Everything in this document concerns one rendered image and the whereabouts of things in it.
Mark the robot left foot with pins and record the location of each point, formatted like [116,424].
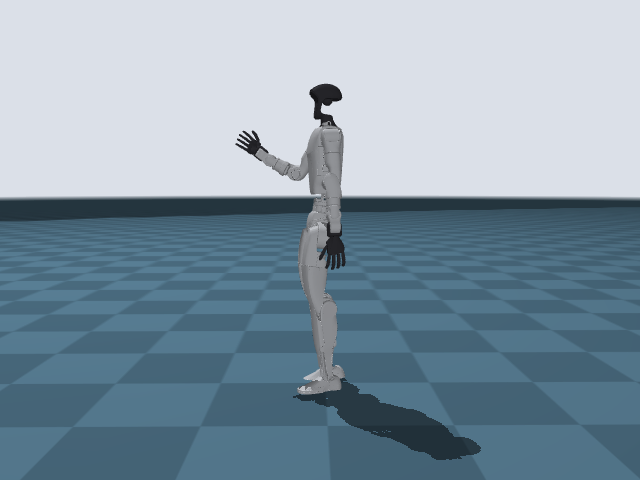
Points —
[319,385]

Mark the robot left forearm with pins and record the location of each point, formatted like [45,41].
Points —
[333,195]

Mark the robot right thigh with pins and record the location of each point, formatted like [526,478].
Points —
[300,256]

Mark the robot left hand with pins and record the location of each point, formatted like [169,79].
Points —
[334,246]

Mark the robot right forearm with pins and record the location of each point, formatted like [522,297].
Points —
[277,164]

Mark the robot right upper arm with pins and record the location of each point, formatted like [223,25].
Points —
[297,172]

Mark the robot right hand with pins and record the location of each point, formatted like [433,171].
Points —
[253,146]

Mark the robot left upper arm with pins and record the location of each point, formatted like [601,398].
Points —
[331,141]

